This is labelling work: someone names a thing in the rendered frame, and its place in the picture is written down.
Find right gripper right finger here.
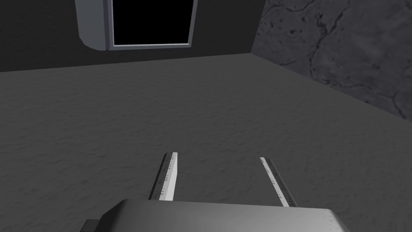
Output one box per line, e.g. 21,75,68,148
260,157,298,208

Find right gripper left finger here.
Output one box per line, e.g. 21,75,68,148
148,152,178,201

